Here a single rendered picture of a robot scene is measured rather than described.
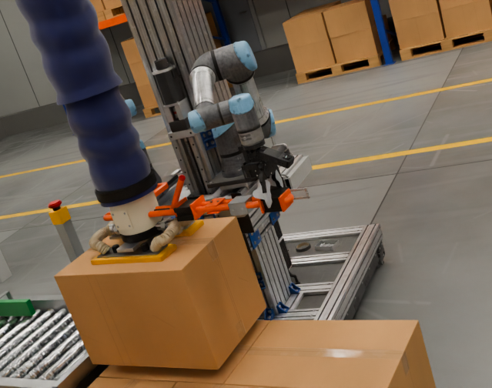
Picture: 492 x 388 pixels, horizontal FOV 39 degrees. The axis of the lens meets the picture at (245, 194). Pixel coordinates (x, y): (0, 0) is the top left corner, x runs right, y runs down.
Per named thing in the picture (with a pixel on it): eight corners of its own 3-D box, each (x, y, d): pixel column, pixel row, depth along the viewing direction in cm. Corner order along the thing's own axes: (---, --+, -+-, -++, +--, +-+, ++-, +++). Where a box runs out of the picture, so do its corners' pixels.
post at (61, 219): (118, 376, 381) (48, 212, 350) (125, 369, 386) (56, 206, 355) (128, 377, 377) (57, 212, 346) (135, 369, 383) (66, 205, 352)
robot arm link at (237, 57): (242, 128, 304) (208, 43, 258) (274, 118, 303) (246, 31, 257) (247, 150, 297) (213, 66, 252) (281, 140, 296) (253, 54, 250)
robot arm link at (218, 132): (219, 150, 304) (209, 121, 300) (249, 141, 303) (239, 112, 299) (219, 157, 293) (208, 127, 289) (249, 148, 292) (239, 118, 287)
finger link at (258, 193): (257, 209, 225) (254, 180, 225) (272, 207, 222) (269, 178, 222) (252, 209, 222) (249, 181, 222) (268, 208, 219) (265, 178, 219)
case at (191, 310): (92, 364, 274) (53, 275, 261) (148, 308, 305) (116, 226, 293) (219, 369, 242) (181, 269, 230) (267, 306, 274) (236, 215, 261)
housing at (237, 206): (230, 216, 233) (226, 204, 231) (240, 207, 238) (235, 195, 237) (248, 215, 229) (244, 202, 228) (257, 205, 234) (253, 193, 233)
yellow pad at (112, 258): (92, 265, 260) (86, 253, 258) (108, 252, 268) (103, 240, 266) (162, 262, 241) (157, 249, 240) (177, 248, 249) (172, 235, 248)
